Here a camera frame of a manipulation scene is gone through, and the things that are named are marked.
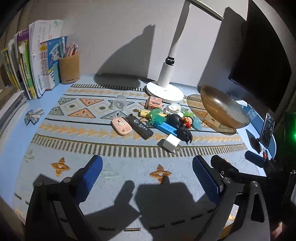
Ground white charger cube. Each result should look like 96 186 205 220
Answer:
163 134 181 153

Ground pink oval case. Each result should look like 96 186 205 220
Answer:
111 118 132 136

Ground green translucent toy figure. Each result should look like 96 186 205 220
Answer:
146 108 167 126

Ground smartphone on stand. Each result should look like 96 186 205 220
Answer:
258 113 274 147

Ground metal hinge plate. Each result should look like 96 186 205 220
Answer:
247 108 257 122

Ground patterned blue table mat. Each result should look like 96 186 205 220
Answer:
13 84 257 240

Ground black claw toy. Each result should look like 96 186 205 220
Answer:
176 126 193 144

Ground amber glass bowl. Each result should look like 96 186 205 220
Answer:
200 85 250 129

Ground red haired figure toy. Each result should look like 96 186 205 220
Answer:
181 116 194 129

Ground black round figure toy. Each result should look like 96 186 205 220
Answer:
166 113 183 129

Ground clear round container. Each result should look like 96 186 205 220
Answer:
164 103 182 114

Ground clear plastic cup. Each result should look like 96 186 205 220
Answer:
109 94 127 111

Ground black monitor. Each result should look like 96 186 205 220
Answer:
228 1 292 112

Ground pink small box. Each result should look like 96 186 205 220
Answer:
145 96 163 110

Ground white desk lamp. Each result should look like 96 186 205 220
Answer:
145 1 224 103

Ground stack of flat books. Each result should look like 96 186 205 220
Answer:
0 86 27 136

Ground cork pen holder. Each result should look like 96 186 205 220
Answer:
59 54 80 84

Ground row of upright books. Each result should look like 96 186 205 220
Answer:
1 20 68 100

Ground pens in holder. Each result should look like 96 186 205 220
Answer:
59 37 78 58

